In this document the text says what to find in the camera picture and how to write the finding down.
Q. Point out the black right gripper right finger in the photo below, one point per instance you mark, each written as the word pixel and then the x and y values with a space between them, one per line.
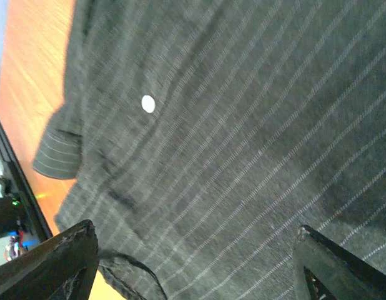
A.
pixel 325 270

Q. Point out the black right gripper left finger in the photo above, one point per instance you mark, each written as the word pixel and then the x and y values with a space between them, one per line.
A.
pixel 63 267

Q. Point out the dark grey pinstriped shirt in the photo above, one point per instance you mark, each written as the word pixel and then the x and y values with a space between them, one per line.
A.
pixel 202 134

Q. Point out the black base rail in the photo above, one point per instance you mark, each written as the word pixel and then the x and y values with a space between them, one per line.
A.
pixel 20 205

